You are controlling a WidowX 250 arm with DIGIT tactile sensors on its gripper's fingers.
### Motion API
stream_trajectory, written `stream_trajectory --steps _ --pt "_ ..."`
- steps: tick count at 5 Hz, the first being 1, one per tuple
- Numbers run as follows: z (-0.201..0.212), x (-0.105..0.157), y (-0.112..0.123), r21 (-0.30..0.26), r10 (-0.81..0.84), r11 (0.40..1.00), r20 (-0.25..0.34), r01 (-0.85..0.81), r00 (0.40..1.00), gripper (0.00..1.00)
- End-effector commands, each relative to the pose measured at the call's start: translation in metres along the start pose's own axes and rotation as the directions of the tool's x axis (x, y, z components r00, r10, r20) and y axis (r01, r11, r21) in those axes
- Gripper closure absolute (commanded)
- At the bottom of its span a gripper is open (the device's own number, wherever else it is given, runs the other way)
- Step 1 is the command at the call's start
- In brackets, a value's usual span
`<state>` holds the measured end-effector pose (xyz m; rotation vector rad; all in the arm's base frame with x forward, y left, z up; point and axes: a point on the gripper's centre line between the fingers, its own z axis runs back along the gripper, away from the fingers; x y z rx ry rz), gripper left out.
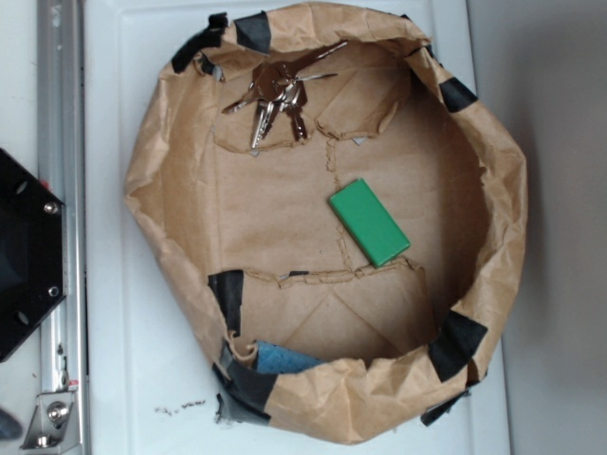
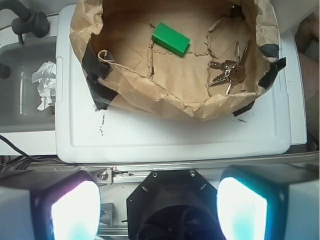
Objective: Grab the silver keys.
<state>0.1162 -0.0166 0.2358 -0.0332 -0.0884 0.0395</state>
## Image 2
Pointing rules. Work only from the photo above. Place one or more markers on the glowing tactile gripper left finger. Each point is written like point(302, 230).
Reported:
point(49, 205)

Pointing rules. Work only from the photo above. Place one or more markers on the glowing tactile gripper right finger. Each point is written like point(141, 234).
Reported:
point(270, 202)

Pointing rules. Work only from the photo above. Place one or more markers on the silver key bunch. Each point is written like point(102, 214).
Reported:
point(233, 72)

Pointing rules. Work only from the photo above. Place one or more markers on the white plastic bin lid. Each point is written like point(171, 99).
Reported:
point(84, 134)

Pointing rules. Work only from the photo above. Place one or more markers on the grey plastic tray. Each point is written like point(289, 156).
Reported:
point(19, 96)

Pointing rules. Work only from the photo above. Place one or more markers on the crumpled white paper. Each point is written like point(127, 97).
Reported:
point(45, 76)

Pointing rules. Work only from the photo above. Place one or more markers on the brown paper bag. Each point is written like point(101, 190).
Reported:
point(124, 68)

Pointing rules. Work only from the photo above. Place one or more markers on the dark grey clamp knob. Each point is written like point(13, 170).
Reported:
point(27, 21)

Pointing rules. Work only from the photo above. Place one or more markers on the green plastic block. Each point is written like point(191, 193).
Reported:
point(170, 39)

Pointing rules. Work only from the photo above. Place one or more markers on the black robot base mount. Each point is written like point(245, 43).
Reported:
point(173, 205)

